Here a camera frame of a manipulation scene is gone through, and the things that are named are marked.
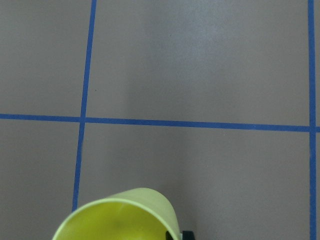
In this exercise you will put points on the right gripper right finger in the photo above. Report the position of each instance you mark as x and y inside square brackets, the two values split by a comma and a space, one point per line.
[188, 235]

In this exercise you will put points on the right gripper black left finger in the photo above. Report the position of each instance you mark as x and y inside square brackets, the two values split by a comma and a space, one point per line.
[168, 236]

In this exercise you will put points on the yellow plastic cup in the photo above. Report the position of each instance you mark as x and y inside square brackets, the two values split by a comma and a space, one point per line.
[136, 214]

